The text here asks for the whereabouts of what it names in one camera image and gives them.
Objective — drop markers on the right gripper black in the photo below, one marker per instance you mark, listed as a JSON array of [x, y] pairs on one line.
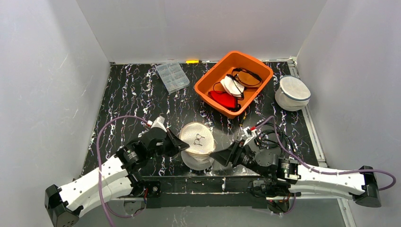
[[235, 153]]

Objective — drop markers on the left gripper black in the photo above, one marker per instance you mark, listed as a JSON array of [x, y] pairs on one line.
[[169, 141]]

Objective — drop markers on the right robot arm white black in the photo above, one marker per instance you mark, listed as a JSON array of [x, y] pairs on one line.
[[283, 177]]

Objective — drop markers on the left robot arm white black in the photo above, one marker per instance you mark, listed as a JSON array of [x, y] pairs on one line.
[[118, 176]]

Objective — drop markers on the red bra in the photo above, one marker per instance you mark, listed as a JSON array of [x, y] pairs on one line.
[[226, 100]]

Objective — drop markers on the white bra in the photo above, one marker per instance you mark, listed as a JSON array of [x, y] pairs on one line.
[[232, 87]]

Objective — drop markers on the grey-trim mesh laundry bag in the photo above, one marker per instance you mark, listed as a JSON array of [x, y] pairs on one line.
[[292, 94]]

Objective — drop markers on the black yellow screwdriver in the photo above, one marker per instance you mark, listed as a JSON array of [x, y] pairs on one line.
[[242, 117]]

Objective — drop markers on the clear plastic compartment box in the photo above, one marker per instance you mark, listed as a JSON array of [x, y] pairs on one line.
[[172, 76]]

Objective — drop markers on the orange plastic bin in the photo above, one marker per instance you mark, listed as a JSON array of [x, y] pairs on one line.
[[245, 69]]

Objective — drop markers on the yellow marker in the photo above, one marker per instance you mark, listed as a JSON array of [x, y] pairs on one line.
[[193, 61]]

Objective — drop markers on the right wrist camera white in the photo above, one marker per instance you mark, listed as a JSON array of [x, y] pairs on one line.
[[250, 134]]

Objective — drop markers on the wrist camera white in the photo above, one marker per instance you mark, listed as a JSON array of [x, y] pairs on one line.
[[250, 134], [159, 123]]

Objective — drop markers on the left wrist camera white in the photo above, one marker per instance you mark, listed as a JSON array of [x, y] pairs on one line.
[[159, 123]]

